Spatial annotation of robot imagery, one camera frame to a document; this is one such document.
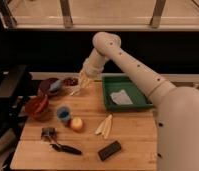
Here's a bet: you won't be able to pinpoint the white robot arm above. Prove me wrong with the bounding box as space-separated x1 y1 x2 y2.
79 32 199 171

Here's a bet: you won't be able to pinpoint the white bowl with food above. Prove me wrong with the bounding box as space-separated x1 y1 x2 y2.
62 77 78 94

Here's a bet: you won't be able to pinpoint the blue sponge in bowl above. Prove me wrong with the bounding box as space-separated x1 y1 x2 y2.
49 80 62 92

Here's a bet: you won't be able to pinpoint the red bowl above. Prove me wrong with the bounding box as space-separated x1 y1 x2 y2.
24 95 48 120

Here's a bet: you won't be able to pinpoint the blue cup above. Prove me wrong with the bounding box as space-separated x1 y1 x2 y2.
56 106 71 126

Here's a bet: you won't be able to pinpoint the green tray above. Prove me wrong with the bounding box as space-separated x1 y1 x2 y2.
102 76 153 111

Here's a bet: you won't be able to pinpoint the white cloth in tray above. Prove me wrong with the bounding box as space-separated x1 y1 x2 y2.
110 89 132 105

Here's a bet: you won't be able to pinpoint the yellow apple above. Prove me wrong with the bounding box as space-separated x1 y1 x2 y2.
70 117 83 131

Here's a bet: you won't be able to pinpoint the banana slices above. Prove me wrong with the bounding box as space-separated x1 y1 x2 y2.
95 115 112 139

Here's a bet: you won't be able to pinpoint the wooden cutting board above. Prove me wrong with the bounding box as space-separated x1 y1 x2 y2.
11 82 157 171

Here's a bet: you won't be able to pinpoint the small metal clip object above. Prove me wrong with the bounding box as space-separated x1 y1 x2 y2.
41 127 56 142

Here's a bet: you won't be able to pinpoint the black rectangular block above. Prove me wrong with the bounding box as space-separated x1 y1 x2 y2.
98 141 122 161

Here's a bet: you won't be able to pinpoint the black equipment on left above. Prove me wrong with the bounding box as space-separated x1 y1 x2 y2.
0 64 33 161

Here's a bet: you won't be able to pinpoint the black handled utensil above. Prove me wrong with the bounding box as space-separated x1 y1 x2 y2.
50 144 82 155

